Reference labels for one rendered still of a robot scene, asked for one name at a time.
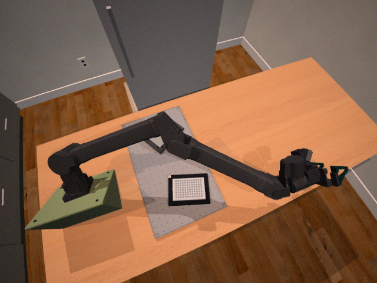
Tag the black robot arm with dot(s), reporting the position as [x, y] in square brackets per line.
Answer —
[76, 184]

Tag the white multi-well plate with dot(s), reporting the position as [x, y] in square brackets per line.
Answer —
[187, 188]

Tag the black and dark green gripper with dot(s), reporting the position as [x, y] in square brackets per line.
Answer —
[323, 180]

